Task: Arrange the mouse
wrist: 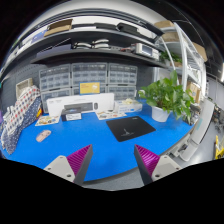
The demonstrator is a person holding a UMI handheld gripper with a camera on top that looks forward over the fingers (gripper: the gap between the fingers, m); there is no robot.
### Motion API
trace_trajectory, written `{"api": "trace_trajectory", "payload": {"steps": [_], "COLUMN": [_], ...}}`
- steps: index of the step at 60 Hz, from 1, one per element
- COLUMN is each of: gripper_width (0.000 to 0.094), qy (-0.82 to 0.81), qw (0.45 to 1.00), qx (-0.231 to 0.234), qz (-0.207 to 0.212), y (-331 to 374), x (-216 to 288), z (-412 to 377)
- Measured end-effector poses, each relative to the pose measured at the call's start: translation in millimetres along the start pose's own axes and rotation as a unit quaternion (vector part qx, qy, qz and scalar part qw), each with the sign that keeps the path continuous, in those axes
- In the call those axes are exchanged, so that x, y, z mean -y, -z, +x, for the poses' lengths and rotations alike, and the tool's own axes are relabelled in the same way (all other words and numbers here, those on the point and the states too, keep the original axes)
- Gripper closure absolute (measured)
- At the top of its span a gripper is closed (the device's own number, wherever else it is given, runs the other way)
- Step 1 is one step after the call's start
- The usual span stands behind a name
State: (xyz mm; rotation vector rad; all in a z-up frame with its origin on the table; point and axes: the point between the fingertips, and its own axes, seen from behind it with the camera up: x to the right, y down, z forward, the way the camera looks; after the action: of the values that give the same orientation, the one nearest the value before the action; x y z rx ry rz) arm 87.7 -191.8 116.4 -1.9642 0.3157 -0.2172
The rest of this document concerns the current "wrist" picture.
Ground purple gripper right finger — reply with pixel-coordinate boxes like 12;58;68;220
134;145;181;185

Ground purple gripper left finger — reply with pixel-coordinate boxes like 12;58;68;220
44;145;93;186

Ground black mouse pad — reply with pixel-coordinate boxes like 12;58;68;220
107;116;155;142

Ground small black white box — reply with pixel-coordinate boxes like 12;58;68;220
61;110;82;122

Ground sticker sheet left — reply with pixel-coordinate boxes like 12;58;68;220
36;116;60;126

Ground sticker sheet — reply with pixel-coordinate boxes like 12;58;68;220
96;111;126;120
36;116;60;126

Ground white plant pot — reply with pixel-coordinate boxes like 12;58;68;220
152;107;169;122

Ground sticker sheet centre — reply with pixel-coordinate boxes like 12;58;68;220
96;111;126;120

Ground white small box right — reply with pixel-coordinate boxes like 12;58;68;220
114;100;142;113

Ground white keyboard box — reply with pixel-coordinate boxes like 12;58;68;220
47;93;114;116

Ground green potted plant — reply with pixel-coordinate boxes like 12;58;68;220
138;70;194;123

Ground checkered patterned cloth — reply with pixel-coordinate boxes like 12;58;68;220
1;85;41;154

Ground yellow sign card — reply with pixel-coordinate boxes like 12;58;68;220
79;82;100;94

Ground grey drawer cabinet left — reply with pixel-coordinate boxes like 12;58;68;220
39;64;71;113

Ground grey drawer cabinet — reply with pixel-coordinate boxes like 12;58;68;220
39;64;71;113
71;62;107;95
107;63;138;100

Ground grey drawer cabinet right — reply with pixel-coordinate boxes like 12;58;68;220
107;63;138;100

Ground grey drawer cabinet centre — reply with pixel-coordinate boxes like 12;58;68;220
71;62;107;95

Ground white wicker basket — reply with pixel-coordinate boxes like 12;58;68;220
16;78;33;98

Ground black lower shelf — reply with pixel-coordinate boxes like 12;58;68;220
31;49;166;68

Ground black shelf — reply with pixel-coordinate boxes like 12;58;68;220
18;23;164;48
31;49;166;68

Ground white electronic instrument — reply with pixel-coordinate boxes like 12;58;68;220
135;43;159;60

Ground black upper shelf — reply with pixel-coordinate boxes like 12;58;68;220
18;23;164;48

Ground cardboard box top shelf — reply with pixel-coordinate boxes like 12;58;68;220
44;19;72;37

